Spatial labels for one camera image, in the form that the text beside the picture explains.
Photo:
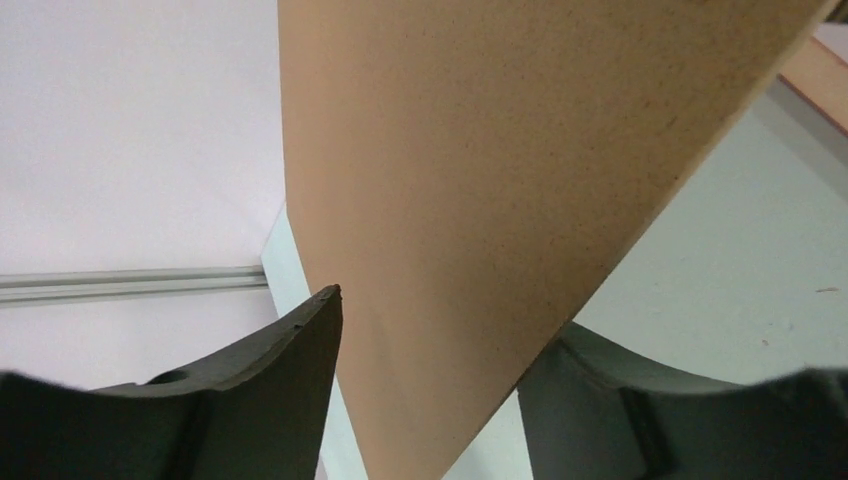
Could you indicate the brown backing board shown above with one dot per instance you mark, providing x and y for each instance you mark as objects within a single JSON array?
[{"x": 470, "y": 172}]

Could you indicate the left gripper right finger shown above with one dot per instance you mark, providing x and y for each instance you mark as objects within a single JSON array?
[{"x": 593, "y": 409}]

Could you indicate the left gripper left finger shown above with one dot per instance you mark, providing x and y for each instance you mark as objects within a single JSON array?
[{"x": 255, "y": 409}]

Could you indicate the red wooden picture frame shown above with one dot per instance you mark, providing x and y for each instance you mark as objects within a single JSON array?
[{"x": 819, "y": 77}]

